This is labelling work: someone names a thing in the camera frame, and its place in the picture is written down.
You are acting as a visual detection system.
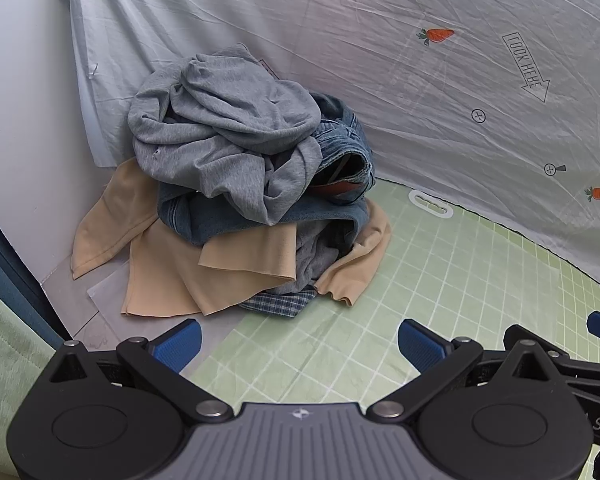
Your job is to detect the white carrot print sheet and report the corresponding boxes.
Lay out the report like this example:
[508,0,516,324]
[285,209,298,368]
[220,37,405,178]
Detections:
[57,0,600,297]

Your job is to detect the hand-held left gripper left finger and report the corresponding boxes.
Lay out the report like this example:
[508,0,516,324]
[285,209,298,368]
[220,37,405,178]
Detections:
[47,318,233,426]

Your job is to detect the dark blue fabric strip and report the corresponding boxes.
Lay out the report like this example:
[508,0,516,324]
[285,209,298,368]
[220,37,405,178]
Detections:
[0,194,72,352]

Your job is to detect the grey ribbed garment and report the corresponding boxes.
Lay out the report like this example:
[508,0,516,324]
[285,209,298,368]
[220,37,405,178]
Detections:
[294,220,367,295]

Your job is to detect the green blanket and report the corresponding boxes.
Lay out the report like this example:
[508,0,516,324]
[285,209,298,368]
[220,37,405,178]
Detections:
[0,275,67,477]

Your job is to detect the beige garment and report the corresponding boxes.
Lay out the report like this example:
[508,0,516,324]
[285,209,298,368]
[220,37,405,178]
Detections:
[70,157,392,319]

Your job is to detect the blue denim jeans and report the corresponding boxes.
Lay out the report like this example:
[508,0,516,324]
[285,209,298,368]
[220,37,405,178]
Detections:
[157,92,376,247]

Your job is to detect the grey sweatpants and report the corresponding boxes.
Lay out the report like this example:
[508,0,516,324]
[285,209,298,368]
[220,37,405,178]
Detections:
[128,42,326,227]

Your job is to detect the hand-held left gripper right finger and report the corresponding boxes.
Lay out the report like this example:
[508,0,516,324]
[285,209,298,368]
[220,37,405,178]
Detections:
[367,318,556,426]

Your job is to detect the green grid mat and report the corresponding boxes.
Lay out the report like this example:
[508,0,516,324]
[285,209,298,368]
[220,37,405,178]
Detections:
[180,177,600,407]

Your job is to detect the blue plaid shirt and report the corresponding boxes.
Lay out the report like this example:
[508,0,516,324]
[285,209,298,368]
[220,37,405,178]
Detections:
[239,284,322,319]

